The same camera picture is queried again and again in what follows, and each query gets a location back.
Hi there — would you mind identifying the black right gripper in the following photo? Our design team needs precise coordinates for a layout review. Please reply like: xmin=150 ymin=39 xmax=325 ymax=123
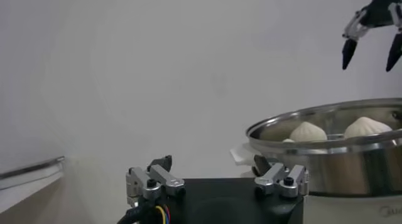
xmin=341 ymin=0 xmax=402 ymax=72

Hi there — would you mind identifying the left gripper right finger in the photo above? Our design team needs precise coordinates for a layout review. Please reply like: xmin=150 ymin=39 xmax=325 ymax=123
xmin=253 ymin=154 xmax=310 ymax=200

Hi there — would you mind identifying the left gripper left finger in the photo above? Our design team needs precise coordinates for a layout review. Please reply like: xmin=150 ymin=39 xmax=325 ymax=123
xmin=125 ymin=154 xmax=187 ymax=208

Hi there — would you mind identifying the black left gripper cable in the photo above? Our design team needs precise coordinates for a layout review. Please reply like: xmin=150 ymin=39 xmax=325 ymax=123
xmin=117 ymin=205 xmax=172 ymax=224

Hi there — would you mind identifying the white flat box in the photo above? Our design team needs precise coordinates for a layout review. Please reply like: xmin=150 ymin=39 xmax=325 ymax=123
xmin=0 ymin=162 xmax=65 ymax=191

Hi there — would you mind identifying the white side desk with laptop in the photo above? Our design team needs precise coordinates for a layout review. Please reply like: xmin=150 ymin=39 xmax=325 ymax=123
xmin=0 ymin=173 xmax=67 ymax=224

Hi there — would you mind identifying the white steamed baozi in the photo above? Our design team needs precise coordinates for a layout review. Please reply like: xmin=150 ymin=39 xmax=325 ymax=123
xmin=288 ymin=120 xmax=329 ymax=143
xmin=344 ymin=116 xmax=393 ymax=139

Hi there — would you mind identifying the perforated steel steamer basket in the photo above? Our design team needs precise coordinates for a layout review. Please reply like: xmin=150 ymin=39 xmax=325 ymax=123
xmin=231 ymin=98 xmax=402 ymax=196

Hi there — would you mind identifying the white electric pot base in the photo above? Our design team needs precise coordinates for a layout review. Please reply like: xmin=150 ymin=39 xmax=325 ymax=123
xmin=301 ymin=193 xmax=402 ymax=224

